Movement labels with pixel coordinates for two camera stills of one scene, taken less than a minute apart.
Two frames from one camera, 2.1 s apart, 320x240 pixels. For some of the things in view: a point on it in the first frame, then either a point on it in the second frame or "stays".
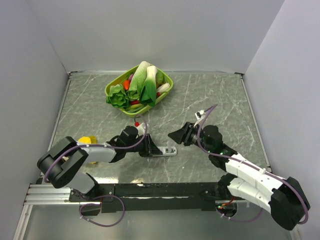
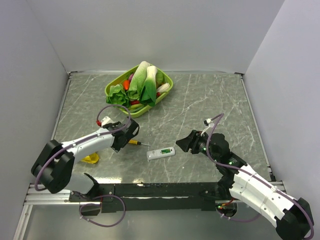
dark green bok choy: x=148 y=94 stays
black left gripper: x=153 y=150 → x=117 y=148
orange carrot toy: x=126 y=83 stays
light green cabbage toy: x=138 y=80 stays
